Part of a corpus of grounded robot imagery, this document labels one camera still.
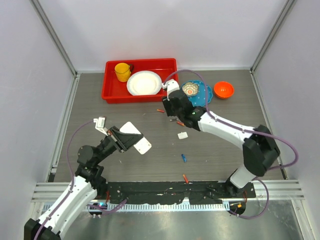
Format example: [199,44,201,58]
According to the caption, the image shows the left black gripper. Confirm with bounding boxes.
[94,125,143,164]

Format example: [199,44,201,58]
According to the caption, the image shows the white remote control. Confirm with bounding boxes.
[119,121,152,155]

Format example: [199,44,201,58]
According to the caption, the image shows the white battery cover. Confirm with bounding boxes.
[177,132,188,140]

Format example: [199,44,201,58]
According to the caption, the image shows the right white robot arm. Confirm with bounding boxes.
[162,90,280,198]

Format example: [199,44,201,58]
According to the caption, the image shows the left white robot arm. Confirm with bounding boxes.
[23,117,152,240]

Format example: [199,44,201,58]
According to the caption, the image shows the red orange battery centre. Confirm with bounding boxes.
[177,121,185,126]

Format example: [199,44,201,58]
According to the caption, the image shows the small patterned bowl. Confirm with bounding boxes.
[181,82,199,97]

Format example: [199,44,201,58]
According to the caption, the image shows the blue dotted plate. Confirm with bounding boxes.
[181,80,213,107]

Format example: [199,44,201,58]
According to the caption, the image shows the white paper plate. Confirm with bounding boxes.
[126,70,162,96]

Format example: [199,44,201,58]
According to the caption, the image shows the red plastic tray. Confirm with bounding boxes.
[101,58,180,105]

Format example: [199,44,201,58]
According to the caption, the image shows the blue battery right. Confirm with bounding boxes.
[181,154,187,163]

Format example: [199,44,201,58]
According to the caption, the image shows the orange plastic bowl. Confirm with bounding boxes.
[213,81,235,99]

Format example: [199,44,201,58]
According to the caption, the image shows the yellow mug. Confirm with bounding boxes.
[114,62,134,83]

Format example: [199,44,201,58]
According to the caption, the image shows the red battery near base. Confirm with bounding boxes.
[182,174,189,184]

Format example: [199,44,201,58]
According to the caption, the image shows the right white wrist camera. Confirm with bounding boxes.
[161,79,180,100]

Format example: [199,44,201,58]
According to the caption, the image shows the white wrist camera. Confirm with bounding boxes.
[93,116,108,135]
[161,79,180,100]

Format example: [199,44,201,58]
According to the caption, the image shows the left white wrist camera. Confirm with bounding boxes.
[93,116,108,135]

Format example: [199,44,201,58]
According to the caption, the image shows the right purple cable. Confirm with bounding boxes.
[163,69,300,221]

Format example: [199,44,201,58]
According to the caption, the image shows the purple cable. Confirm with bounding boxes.
[163,69,300,221]
[34,120,128,240]

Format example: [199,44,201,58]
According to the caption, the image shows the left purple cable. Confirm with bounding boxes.
[34,120,128,240]

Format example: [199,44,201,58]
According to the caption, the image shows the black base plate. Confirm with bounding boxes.
[105,181,256,205]

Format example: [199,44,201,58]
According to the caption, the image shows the slotted cable duct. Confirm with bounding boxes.
[43,202,230,213]

